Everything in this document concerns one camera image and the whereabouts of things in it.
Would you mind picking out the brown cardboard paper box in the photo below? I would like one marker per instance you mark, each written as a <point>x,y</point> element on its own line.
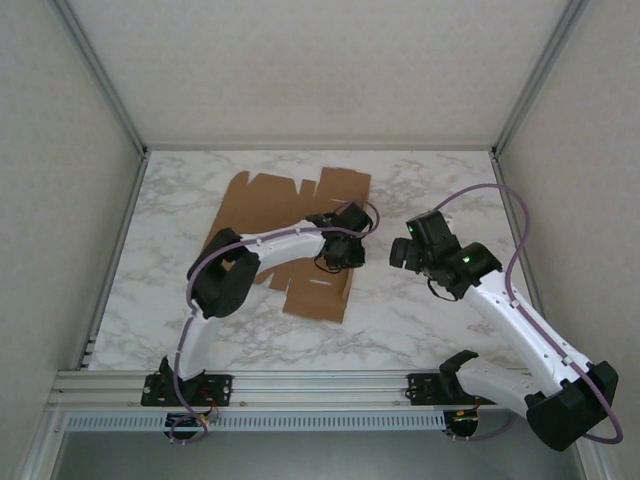
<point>280,200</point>

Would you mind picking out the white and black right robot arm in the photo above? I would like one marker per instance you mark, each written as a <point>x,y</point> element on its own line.
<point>525,330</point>

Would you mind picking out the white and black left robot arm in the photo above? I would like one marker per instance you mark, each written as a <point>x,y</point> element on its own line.
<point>280,250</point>

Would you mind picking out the small black controller board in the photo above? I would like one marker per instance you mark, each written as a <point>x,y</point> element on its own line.
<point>192,421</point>
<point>462,422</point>

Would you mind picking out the thin aluminium table edge rail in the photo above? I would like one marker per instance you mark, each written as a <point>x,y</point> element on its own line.
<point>111,265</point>
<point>320,148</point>
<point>510,200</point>

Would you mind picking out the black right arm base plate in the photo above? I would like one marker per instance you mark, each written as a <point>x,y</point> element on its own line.
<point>422,387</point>

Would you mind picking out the wide grooved aluminium rail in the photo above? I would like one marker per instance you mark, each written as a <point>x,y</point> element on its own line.
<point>320,387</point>

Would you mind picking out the aluminium corner post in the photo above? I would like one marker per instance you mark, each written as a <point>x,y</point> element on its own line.
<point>100,80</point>
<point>540,75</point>

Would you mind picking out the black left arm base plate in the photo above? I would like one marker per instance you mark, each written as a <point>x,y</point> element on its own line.
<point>220,387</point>

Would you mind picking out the aluminium frame leg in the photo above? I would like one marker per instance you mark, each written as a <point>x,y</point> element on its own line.
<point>42,445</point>
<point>595,462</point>

